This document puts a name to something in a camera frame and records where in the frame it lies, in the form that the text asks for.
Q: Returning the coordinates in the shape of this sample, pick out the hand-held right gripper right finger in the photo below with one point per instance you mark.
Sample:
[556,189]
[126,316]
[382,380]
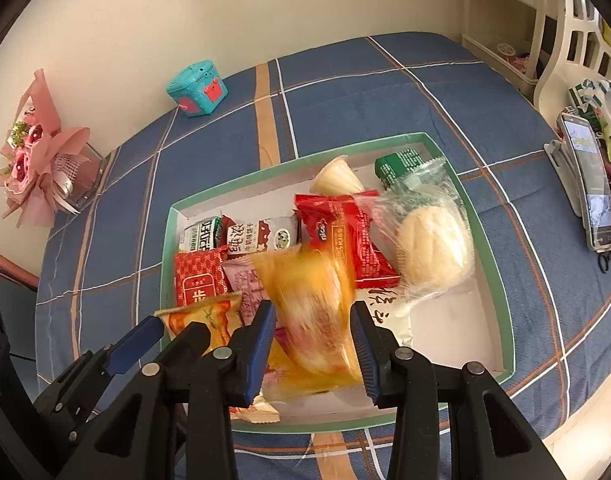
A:
[370,360]

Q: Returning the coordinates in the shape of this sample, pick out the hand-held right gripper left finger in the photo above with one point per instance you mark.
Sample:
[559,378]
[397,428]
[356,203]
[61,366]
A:
[253,360]

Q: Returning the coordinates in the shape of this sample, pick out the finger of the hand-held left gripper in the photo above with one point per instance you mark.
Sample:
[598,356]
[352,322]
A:
[135,345]

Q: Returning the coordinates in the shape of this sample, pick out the pale green calligraphy packet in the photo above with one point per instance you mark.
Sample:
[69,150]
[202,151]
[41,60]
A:
[385,310]

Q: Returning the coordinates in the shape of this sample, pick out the beige roll cake packet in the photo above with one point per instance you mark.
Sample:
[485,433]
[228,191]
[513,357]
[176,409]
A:
[205,317]

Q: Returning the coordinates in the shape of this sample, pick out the yellow cake snack packet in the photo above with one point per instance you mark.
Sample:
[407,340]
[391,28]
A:
[310,320]

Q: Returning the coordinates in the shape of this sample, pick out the pink snack packet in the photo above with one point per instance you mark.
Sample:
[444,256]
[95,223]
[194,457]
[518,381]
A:
[245,280]

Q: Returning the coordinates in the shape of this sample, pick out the teal rimmed cardboard tray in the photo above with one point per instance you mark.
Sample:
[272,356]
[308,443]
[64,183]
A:
[450,340]

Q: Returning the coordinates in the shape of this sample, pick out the long red patterned packet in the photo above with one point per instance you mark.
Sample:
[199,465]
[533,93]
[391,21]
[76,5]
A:
[200,275]

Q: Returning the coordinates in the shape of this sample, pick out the clear green round cookie packet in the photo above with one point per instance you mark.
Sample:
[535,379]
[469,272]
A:
[263,237]

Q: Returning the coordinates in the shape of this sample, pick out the clear white bun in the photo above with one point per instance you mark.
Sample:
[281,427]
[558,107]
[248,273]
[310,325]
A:
[430,245]

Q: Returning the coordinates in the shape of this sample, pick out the red square snack packet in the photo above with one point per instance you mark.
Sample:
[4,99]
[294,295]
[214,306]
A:
[343,230]

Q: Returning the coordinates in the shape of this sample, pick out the yellow jelly cup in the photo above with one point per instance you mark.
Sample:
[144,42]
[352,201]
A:
[335,176]

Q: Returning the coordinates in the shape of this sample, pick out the dark green snack packet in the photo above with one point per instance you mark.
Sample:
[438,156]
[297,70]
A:
[400,162]

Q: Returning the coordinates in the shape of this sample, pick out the clear glass vase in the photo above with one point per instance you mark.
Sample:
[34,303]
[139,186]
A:
[90,175]

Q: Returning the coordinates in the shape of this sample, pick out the pink wrapped flower bouquet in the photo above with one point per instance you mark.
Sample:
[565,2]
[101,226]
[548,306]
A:
[35,160]

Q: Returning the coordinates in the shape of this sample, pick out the teal cube toy box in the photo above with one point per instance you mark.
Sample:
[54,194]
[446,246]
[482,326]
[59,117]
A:
[198,87]

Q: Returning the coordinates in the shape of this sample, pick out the grey phone stand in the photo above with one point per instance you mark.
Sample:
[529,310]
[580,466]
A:
[560,170]

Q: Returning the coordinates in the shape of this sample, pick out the smartphone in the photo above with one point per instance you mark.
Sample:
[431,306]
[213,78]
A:
[588,180]

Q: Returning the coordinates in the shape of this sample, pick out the green and white bag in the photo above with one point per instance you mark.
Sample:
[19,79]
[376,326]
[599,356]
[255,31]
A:
[593,97]

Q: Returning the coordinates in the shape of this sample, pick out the pink bed frame edge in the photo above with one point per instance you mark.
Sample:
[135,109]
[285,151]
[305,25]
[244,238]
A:
[10,266]

